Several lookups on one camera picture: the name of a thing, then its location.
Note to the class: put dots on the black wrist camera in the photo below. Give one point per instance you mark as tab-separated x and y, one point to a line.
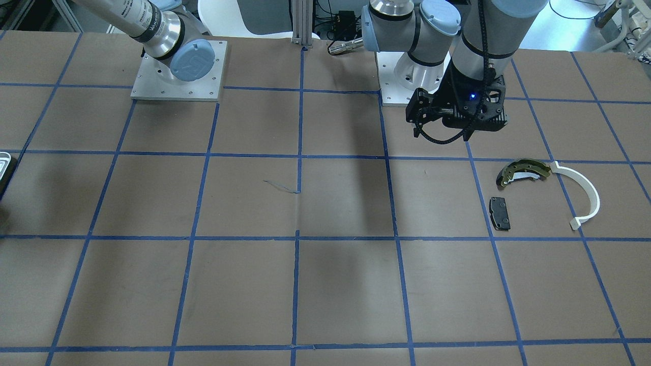
420	111

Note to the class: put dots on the black brake pad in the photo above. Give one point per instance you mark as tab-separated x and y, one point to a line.
499	214

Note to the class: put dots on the silver metal tray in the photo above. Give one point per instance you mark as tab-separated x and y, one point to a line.
9	163

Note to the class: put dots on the green brake shoe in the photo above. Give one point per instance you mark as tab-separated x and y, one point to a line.
521	169

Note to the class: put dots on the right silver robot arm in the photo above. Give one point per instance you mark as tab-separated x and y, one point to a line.
167	31

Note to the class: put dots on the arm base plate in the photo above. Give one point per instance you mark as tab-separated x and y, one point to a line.
196	75
391	81

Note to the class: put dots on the aluminium frame post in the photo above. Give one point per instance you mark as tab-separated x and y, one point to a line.
301	23

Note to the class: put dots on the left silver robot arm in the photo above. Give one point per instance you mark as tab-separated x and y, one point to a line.
453	55

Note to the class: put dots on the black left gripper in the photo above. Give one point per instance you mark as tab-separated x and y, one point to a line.
454	95

